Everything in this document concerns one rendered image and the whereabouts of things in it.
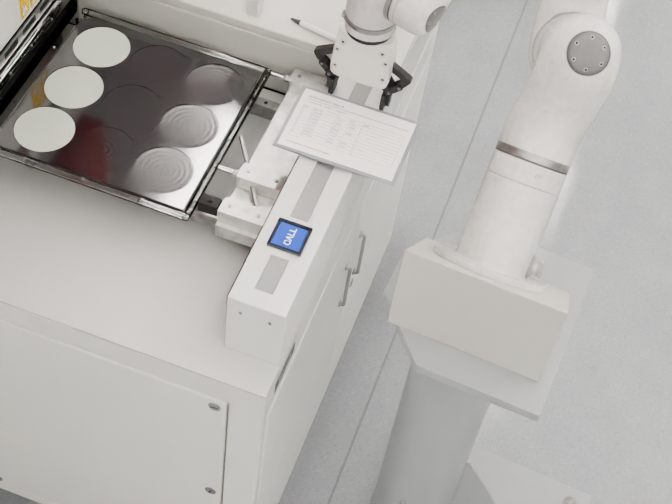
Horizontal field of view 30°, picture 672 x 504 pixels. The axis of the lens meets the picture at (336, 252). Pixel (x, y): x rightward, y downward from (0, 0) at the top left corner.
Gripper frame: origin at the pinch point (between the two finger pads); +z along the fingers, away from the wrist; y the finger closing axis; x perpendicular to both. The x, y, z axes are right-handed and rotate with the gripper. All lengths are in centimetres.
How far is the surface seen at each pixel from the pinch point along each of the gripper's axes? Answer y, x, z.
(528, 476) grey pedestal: 53, -3, 96
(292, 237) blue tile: 0.4, -32.5, 0.8
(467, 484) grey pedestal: 40, -24, 72
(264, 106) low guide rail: -17.0, 1.6, 12.2
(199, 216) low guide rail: -18.0, -25.5, 13.2
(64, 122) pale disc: -44.8, -20.5, 7.2
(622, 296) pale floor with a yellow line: 64, 55, 97
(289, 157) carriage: -7.9, -10.4, 9.2
